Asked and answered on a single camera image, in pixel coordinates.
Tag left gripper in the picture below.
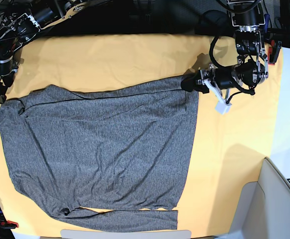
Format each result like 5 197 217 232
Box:
181 63 235 94

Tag black chair base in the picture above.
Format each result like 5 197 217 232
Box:
194 10 234 37

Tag yellow table cloth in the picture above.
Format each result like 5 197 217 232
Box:
0 34 285 238

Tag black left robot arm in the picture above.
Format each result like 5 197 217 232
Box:
181 0 269 95

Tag red clamp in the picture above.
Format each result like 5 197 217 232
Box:
268 40 282 65
0 221 19 230

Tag red clamp right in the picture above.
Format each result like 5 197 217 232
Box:
268 40 282 65

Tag grey long sleeve shirt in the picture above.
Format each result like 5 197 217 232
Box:
0 77 199 232

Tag red clamp left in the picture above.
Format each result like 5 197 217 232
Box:
0 221 19 230

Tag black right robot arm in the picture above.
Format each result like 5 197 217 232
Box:
0 0 91 104

